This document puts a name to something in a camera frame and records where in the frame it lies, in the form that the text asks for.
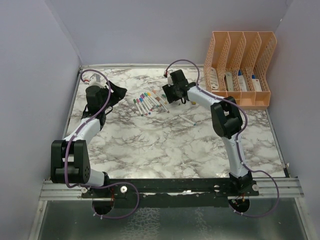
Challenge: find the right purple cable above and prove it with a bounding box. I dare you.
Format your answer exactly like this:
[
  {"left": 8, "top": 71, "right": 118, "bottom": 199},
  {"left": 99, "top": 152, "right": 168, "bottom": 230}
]
[{"left": 163, "top": 59, "right": 280, "bottom": 218}]

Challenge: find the peach capped marker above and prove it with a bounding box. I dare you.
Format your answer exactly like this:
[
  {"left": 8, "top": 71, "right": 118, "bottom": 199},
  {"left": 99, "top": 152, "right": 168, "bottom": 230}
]
[{"left": 152, "top": 90, "right": 167, "bottom": 105}]

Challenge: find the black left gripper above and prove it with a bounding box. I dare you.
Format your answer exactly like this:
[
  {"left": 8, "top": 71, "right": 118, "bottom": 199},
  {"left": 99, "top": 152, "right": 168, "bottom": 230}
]
[{"left": 100, "top": 80, "right": 127, "bottom": 111}]

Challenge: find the teal capped marker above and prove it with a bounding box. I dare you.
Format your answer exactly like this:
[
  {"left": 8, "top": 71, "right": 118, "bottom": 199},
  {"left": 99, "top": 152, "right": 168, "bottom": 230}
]
[{"left": 144, "top": 92, "right": 159, "bottom": 108}]

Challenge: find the white blue box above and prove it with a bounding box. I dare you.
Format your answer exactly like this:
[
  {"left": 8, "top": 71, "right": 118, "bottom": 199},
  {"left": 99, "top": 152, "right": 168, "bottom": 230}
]
[{"left": 237, "top": 70, "right": 248, "bottom": 92}]

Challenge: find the purple cable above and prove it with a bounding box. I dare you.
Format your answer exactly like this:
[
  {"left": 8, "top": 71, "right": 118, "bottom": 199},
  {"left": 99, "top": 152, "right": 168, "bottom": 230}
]
[
  {"left": 163, "top": 59, "right": 280, "bottom": 218},
  {"left": 63, "top": 69, "right": 140, "bottom": 221}
]

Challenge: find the white red box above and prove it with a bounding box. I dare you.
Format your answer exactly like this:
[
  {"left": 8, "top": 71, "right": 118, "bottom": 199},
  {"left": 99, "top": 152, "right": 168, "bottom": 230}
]
[{"left": 251, "top": 74, "right": 262, "bottom": 92}]

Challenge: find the light blue capped marker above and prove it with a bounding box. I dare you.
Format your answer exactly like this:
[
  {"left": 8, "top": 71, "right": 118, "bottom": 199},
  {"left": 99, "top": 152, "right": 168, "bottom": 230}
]
[{"left": 179, "top": 115, "right": 197, "bottom": 126}]

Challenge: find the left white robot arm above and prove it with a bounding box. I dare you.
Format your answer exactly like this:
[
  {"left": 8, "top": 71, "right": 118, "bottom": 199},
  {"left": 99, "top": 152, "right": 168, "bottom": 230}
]
[{"left": 50, "top": 82, "right": 127, "bottom": 198}]

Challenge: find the purple capped marker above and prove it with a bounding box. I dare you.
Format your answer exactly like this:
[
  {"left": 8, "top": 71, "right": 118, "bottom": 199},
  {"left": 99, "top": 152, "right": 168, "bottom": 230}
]
[{"left": 140, "top": 94, "right": 153, "bottom": 112}]

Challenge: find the white printed card package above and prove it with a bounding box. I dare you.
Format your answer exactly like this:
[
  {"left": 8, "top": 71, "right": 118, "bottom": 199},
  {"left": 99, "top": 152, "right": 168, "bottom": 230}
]
[{"left": 208, "top": 67, "right": 220, "bottom": 91}]

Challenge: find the peach plastic desk organizer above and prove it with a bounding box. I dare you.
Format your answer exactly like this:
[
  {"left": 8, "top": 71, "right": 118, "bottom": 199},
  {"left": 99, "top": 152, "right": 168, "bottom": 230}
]
[{"left": 203, "top": 31, "right": 277, "bottom": 110}]

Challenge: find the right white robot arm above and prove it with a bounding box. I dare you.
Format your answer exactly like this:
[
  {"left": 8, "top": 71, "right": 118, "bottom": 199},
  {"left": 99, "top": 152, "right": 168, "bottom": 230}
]
[{"left": 162, "top": 69, "right": 253, "bottom": 196}]

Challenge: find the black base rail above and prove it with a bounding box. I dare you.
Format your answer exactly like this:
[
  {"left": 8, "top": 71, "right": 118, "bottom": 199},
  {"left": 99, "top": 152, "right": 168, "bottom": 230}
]
[{"left": 81, "top": 177, "right": 259, "bottom": 209}]

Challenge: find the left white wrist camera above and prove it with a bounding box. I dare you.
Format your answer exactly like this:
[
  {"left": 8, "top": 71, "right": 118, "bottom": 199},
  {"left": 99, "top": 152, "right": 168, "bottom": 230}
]
[{"left": 89, "top": 73, "right": 106, "bottom": 89}]

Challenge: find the aluminium frame rail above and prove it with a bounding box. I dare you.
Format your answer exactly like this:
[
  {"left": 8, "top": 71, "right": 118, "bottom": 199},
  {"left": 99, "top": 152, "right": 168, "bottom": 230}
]
[{"left": 39, "top": 177, "right": 304, "bottom": 201}]

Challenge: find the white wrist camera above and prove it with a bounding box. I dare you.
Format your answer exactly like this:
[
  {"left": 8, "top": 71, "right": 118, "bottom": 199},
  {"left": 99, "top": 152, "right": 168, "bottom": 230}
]
[
  {"left": 164, "top": 72, "right": 173, "bottom": 86},
  {"left": 89, "top": 73, "right": 106, "bottom": 89}
]

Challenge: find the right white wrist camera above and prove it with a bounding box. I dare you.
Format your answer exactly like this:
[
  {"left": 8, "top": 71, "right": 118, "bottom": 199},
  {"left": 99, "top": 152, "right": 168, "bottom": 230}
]
[{"left": 164, "top": 72, "right": 173, "bottom": 86}]

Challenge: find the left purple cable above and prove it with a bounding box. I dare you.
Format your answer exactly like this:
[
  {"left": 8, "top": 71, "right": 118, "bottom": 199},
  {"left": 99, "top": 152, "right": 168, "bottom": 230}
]
[{"left": 63, "top": 69, "right": 140, "bottom": 221}]

